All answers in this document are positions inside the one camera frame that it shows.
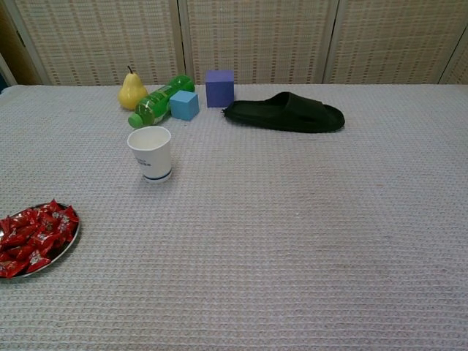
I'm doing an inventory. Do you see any white paper cup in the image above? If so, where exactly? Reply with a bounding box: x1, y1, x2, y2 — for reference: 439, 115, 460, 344
127, 125, 173, 184

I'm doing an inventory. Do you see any black slipper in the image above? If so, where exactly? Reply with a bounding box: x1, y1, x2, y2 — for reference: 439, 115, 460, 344
220, 91, 346, 134

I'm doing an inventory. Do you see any yellow pear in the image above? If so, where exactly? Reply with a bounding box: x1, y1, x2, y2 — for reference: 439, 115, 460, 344
117, 65, 149, 111

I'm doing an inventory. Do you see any woven folding screen panel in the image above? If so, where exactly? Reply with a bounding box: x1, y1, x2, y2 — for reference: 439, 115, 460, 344
178, 0, 339, 86
323, 0, 468, 86
0, 0, 186, 87
438, 34, 468, 86

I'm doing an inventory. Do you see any white woven tablecloth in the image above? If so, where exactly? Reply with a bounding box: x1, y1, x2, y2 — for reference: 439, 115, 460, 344
0, 83, 468, 351

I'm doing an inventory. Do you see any purple cube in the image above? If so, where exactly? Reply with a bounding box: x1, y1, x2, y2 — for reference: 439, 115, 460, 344
205, 69, 235, 109

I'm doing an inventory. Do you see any brown wooden board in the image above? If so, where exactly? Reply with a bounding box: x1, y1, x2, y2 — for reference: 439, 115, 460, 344
0, 7, 41, 86

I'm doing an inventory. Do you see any round metal plate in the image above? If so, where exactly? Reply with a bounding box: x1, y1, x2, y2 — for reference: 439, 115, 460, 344
0, 203, 82, 280

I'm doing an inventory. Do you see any light blue cube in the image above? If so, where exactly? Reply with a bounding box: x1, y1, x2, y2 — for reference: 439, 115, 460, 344
169, 90, 200, 121

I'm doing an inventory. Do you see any green plastic bottle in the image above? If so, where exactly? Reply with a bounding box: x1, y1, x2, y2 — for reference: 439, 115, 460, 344
127, 74, 196, 129

